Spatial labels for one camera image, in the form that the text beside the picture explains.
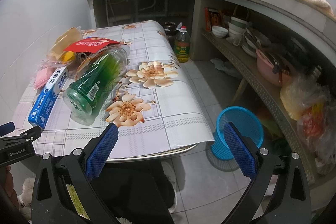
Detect blue white toothpaste box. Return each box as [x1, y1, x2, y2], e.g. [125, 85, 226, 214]
[28, 66, 69, 130]

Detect green plastic drink bottle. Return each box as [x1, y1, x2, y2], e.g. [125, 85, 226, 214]
[63, 44, 130, 125]

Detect yellow small box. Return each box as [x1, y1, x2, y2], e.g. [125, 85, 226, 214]
[60, 51, 76, 63]

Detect brown paper bag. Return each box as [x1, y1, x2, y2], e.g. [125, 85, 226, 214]
[47, 27, 83, 60]

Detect red snack wrapper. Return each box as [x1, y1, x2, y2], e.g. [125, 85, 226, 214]
[63, 37, 121, 53]

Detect blue plastic trash basket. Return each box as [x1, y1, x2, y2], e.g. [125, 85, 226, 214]
[207, 106, 264, 172]

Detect concrete kitchen counter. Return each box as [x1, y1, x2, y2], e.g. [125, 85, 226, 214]
[86, 0, 336, 188]

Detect pink sponge pack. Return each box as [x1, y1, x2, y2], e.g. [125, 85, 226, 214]
[34, 68, 55, 90]

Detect plastic bags on shelf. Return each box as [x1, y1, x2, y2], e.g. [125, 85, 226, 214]
[280, 74, 335, 174]

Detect person's shoe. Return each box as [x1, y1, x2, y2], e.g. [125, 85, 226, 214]
[161, 161, 178, 214]

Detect pink plastic basin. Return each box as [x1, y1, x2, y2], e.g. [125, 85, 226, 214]
[256, 50, 297, 87]

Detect floral tablecloth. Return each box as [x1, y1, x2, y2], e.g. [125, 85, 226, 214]
[33, 20, 213, 161]

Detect stacked bowls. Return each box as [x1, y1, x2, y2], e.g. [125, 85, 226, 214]
[228, 16, 248, 36]

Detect white bowl on shelf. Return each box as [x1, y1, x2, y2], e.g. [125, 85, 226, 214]
[212, 26, 228, 38]

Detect dark clay jar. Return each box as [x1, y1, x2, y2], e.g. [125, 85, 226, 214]
[163, 22, 177, 36]

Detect cooking oil bottle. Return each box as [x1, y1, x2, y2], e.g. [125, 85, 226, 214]
[174, 23, 191, 63]

